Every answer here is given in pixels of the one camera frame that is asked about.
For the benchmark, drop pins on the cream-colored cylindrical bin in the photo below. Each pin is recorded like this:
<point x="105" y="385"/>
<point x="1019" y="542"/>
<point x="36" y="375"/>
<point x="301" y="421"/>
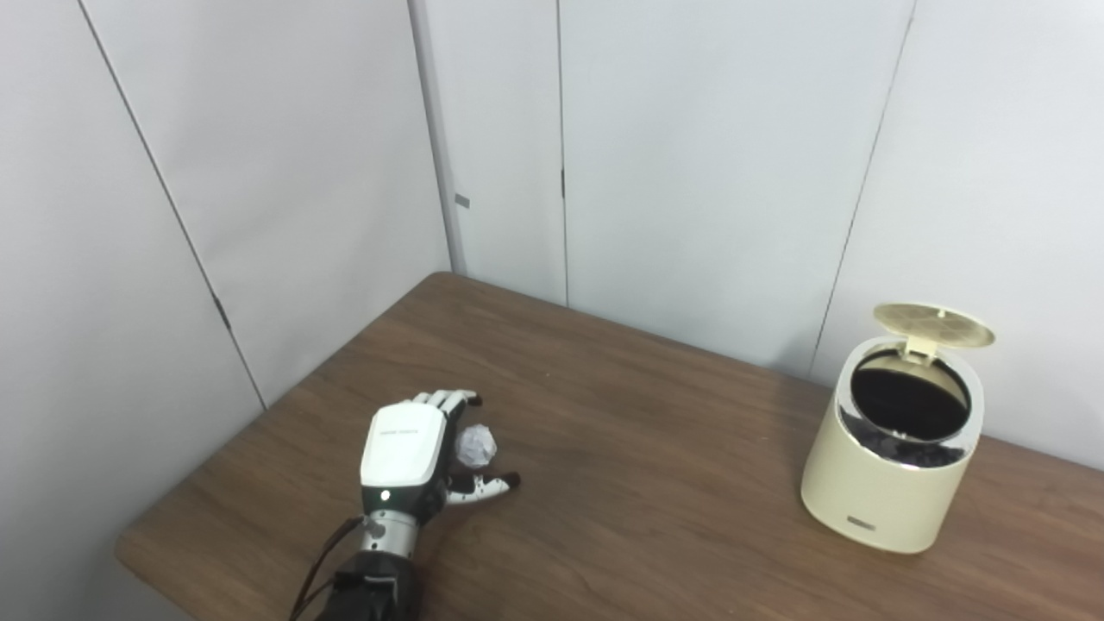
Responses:
<point x="888" y="509"/>

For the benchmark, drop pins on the round cream bin lid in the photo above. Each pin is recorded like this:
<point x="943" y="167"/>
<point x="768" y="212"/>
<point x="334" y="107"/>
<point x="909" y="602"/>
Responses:
<point x="936" y="323"/>

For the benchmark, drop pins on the white and black left hand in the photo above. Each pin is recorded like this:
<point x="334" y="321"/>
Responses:
<point x="401" y="448"/>

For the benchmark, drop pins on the white paper ball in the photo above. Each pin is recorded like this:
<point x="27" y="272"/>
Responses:
<point x="476" y="446"/>

